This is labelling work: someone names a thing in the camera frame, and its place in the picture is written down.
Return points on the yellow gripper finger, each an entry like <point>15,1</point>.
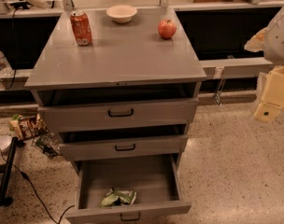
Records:
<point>271,102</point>
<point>257,42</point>

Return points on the green jalapeno chip bag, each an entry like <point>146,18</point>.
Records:
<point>118,197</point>

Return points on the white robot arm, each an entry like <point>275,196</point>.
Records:
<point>270,40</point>

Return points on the grey top drawer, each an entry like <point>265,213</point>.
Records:
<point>79,118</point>

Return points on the grey drawer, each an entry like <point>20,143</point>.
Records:
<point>79,118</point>
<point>122,148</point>
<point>153,178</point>

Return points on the grey middle drawer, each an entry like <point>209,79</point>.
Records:
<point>122,148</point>

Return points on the grey drawer cabinet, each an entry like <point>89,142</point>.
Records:
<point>124,63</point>

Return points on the grey bottom drawer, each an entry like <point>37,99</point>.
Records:
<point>153,178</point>

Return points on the dark green bag on floor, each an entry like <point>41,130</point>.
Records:
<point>47,144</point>

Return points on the brown snack bag on floor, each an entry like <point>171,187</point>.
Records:
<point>27,127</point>

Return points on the red apple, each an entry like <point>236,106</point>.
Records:
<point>166,29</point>

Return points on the cream paper bowl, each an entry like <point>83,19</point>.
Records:
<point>121,13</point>

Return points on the orange soda can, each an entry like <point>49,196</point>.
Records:
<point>81,27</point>

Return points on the clear plastic water bottle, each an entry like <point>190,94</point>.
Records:
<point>5,67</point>

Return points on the white round disc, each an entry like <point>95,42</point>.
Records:
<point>5,142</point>

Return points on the black stand leg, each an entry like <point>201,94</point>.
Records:
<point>5,171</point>

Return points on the metal bracket on rail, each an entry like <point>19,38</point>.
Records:
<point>221,82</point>

